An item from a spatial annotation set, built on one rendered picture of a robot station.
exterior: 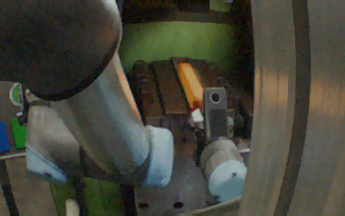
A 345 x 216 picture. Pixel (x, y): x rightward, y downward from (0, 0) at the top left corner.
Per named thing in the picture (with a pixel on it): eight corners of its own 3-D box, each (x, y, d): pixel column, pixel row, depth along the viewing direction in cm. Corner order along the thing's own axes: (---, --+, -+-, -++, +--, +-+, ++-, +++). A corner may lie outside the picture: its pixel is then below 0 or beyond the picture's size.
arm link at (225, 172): (208, 211, 91) (213, 174, 88) (200, 187, 101) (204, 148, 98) (247, 204, 92) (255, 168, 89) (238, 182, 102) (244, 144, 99)
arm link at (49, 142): (79, 185, 61) (82, 102, 64) (18, 169, 63) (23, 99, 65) (93, 193, 69) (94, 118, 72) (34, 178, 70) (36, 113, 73)
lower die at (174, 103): (232, 140, 128) (235, 106, 125) (145, 144, 126) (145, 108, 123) (205, 83, 167) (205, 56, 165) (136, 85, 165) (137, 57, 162)
